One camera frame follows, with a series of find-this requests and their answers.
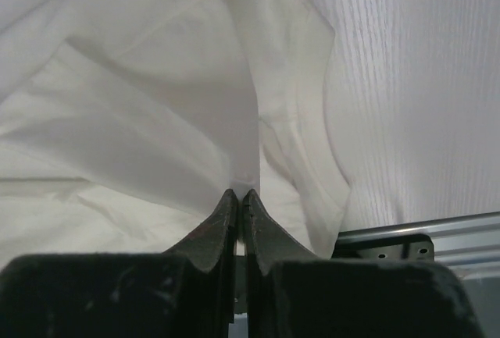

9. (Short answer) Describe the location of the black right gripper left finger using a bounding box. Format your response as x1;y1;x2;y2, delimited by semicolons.
1;190;239;337

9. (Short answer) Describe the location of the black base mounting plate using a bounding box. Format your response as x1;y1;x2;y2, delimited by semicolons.
331;233;434;261

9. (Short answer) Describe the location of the aluminium frame rail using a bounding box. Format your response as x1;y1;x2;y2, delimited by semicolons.
337;212;499;279

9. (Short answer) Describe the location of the white t-shirt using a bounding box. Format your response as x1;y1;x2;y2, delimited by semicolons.
1;0;349;262

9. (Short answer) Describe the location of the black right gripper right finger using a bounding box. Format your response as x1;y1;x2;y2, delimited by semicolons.
242;191;483;337

